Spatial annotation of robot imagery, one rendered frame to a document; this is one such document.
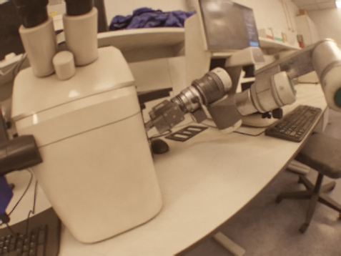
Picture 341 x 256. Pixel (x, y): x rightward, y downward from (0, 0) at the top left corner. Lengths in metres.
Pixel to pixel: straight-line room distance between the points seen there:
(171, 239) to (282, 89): 0.37
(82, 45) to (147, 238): 0.30
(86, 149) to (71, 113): 0.05
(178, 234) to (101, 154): 0.17
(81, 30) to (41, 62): 0.07
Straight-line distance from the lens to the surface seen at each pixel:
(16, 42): 1.01
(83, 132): 0.21
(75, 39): 0.23
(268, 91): 0.41
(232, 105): 0.47
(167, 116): 0.42
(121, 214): 0.28
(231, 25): 0.85
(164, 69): 1.14
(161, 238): 0.28
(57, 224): 0.38
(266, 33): 2.04
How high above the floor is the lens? 0.97
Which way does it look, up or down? 16 degrees down
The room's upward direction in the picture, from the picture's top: 11 degrees counter-clockwise
